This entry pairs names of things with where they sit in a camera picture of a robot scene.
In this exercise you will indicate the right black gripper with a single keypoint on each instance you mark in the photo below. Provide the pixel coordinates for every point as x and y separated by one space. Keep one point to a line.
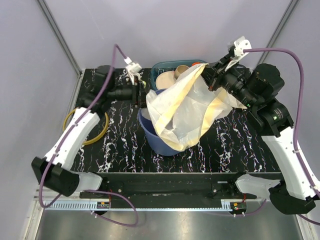
214 73

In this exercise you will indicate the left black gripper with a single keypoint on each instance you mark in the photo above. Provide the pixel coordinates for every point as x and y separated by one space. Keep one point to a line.
139 98

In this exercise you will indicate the cream translucent trash bag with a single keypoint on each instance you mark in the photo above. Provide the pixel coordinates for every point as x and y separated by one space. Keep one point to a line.
183 113

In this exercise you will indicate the blue trash bin yellow rim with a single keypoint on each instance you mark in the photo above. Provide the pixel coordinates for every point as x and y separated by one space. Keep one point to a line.
154 141

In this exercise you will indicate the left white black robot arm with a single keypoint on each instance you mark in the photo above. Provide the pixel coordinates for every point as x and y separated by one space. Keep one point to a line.
53 171

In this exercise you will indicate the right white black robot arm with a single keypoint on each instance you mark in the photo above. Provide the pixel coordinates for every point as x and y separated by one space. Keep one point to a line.
295 193

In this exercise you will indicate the yellow green ceramic mug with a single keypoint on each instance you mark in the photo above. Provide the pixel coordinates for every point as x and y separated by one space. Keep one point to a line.
137 83

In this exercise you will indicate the cream pink floral plate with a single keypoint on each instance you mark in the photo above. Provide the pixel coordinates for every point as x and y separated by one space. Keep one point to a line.
165 80

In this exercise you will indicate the teal plastic basket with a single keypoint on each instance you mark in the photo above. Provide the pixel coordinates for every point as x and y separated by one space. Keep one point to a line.
166 66

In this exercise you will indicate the orange cup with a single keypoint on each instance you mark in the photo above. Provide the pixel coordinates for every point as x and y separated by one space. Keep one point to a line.
196 63

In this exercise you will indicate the beige brown ceramic mug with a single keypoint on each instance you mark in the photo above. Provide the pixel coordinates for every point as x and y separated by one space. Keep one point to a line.
179 70

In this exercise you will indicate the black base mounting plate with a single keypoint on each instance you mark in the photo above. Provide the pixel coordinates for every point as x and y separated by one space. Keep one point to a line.
212 185

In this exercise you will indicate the left connector box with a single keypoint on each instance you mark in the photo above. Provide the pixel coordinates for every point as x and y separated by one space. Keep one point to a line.
103 205

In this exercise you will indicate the connector box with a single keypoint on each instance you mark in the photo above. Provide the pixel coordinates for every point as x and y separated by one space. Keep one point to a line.
238 208
103 205

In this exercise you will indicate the right connector box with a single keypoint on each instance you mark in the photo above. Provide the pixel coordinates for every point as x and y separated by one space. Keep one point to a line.
238 208

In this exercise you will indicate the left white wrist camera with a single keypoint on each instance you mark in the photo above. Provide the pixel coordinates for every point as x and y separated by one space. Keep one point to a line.
133 69

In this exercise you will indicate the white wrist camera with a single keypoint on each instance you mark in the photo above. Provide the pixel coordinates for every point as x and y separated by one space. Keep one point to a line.
237 50
133 69

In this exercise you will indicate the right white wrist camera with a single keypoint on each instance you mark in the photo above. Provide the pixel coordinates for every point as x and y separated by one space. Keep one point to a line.
237 50

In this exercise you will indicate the perforated cable duct strip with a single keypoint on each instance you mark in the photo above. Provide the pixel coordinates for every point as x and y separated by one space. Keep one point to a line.
90 205

